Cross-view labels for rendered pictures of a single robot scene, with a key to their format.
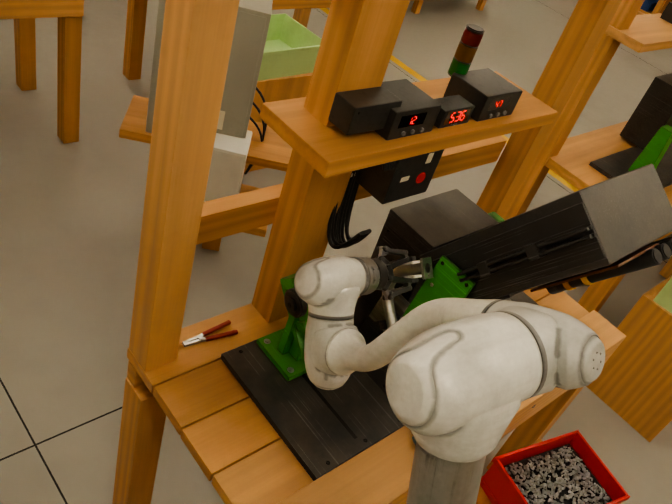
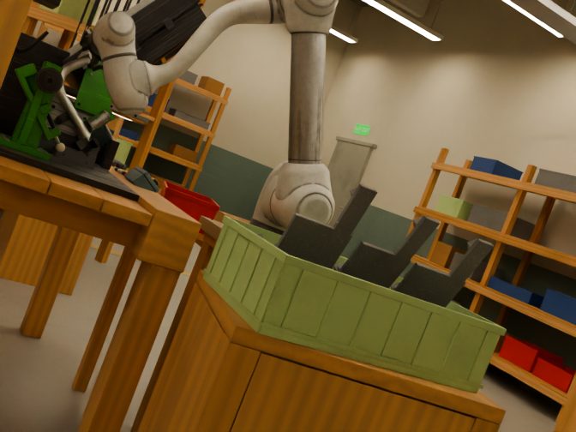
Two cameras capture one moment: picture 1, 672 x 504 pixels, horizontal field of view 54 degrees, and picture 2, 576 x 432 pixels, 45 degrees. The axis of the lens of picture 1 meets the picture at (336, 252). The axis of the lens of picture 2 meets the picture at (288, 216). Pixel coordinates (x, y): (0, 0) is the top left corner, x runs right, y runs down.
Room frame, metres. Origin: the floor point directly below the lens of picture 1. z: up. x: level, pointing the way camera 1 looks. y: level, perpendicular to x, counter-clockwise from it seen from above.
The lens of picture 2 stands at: (-0.35, 1.55, 1.09)
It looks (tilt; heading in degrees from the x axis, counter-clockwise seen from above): 2 degrees down; 295
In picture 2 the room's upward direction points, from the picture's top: 21 degrees clockwise
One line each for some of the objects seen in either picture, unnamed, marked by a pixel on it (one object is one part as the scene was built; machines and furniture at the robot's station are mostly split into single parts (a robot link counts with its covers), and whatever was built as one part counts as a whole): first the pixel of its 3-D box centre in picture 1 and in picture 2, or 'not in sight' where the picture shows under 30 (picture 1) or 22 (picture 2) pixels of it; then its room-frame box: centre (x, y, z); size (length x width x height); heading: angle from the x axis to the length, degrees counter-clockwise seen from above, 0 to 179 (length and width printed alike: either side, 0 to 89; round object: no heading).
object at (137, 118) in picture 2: not in sight; (94, 101); (1.46, -0.44, 1.11); 0.39 x 0.16 x 0.03; 52
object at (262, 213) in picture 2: not in sight; (286, 195); (0.62, -0.50, 1.05); 0.18 x 0.16 x 0.22; 133
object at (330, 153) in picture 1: (426, 114); not in sight; (1.62, -0.10, 1.52); 0.90 x 0.25 x 0.04; 142
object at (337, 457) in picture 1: (412, 340); (48, 152); (1.46, -0.31, 0.89); 1.10 x 0.42 x 0.02; 142
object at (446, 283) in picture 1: (445, 296); (97, 85); (1.36, -0.31, 1.17); 0.13 x 0.12 x 0.20; 142
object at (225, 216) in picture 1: (367, 180); not in sight; (1.69, -0.02, 1.23); 1.30 x 0.05 x 0.09; 142
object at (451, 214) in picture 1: (425, 259); (24, 87); (1.63, -0.27, 1.07); 0.30 x 0.18 x 0.34; 142
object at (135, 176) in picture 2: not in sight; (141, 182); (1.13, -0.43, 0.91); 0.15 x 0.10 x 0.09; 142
